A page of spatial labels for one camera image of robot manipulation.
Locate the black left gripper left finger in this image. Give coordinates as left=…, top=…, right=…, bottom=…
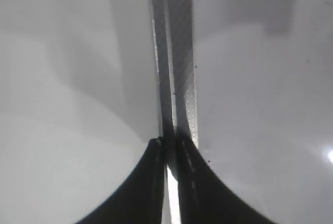
left=78, top=137, right=165, bottom=223

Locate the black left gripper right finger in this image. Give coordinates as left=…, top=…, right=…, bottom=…
left=175, top=133, right=265, bottom=223

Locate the white board with grey frame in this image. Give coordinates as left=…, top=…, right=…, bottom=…
left=109, top=0, right=333, bottom=224

